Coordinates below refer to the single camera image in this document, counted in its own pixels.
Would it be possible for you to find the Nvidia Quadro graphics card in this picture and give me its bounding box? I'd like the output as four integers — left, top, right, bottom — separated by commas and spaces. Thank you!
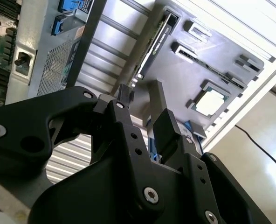
131, 10, 178, 88

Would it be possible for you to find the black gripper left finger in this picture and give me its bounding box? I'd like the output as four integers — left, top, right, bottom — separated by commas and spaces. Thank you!
0, 83, 166, 219

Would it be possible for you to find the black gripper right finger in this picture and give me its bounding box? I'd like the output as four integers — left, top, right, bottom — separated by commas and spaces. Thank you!
152, 108, 273, 224

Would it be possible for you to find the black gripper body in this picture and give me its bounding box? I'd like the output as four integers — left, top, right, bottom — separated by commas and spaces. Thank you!
28, 109, 201, 224

